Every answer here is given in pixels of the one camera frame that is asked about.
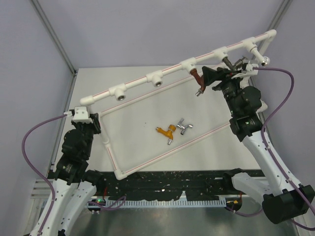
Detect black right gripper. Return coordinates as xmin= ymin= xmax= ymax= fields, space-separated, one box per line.
xmin=203 ymin=66 xmax=245 ymax=116

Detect brown faucet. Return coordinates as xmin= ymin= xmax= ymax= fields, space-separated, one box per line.
xmin=190 ymin=69 xmax=206 ymax=96

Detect white PVC pipe frame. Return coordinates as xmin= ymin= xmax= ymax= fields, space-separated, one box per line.
xmin=77 ymin=29 xmax=276 ymax=179

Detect orange faucet blue knob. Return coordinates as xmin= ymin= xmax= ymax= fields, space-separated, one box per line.
xmin=156 ymin=124 xmax=176 ymax=145

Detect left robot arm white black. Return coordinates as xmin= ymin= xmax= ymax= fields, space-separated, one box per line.
xmin=30 ymin=109 xmax=105 ymax=236

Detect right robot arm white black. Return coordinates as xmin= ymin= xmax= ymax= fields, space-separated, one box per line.
xmin=201 ymin=64 xmax=315 ymax=224

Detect dark bronze installed faucet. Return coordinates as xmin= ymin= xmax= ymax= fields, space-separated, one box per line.
xmin=222 ymin=56 xmax=248 ymax=72

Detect white installed faucet chrome tip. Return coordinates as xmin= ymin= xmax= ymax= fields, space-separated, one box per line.
xmin=250 ymin=47 xmax=270 ymax=67

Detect chrome faucet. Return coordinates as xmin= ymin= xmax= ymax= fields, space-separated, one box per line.
xmin=176 ymin=118 xmax=193 ymax=135

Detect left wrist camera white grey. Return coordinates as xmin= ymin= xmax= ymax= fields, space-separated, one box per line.
xmin=63 ymin=106 xmax=92 ymax=123

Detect wrist camera white grey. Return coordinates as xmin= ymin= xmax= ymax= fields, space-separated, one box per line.
xmin=63 ymin=106 xmax=92 ymax=123
xmin=241 ymin=59 xmax=258 ymax=78

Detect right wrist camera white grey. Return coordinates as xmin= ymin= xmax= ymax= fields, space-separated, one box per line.
xmin=241 ymin=59 xmax=258 ymax=78

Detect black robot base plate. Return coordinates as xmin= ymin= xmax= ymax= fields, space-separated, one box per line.
xmin=95 ymin=171 xmax=240 ymax=201

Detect aluminium frame rail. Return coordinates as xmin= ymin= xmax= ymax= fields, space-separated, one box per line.
xmin=31 ymin=179 xmax=51 ymax=199

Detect slotted grey cable duct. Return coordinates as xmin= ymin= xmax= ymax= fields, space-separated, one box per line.
xmin=43 ymin=198 xmax=226 ymax=208

